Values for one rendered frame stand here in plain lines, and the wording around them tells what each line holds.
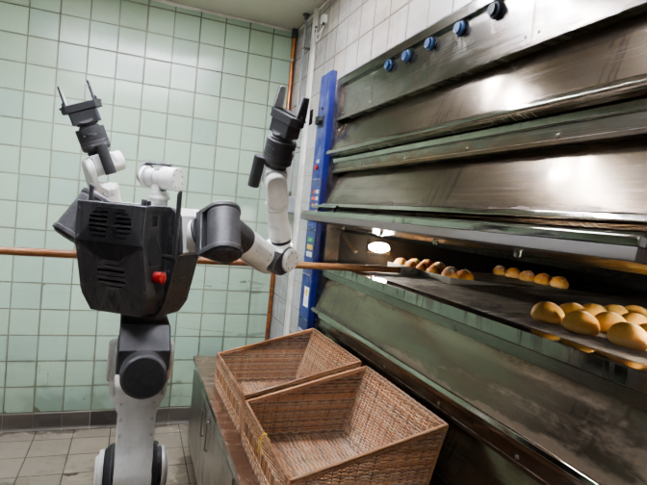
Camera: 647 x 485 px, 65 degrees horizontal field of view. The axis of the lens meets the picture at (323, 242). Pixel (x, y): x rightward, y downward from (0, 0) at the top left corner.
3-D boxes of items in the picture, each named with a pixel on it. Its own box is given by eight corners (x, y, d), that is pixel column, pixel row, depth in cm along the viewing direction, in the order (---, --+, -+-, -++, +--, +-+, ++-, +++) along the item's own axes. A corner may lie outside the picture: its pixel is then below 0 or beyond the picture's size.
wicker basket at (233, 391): (309, 380, 255) (314, 326, 254) (357, 428, 203) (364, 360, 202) (212, 384, 237) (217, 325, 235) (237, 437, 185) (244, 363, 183)
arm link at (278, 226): (296, 207, 157) (301, 259, 167) (270, 200, 162) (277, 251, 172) (273, 221, 149) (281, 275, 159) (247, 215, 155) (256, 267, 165)
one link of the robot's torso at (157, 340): (168, 399, 130) (174, 331, 129) (114, 401, 125) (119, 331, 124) (162, 366, 156) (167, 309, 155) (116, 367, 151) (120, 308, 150)
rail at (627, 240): (300, 214, 249) (304, 215, 250) (637, 246, 82) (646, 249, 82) (301, 209, 249) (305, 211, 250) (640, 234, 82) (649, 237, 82)
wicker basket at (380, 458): (360, 433, 199) (368, 364, 198) (442, 518, 146) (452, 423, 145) (238, 441, 182) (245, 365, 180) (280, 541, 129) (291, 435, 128)
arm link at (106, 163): (108, 137, 170) (120, 169, 173) (76, 144, 164) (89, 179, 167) (119, 133, 161) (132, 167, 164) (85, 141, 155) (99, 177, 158)
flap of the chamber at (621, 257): (299, 218, 249) (336, 227, 256) (634, 262, 82) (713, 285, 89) (300, 214, 249) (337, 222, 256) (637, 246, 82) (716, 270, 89)
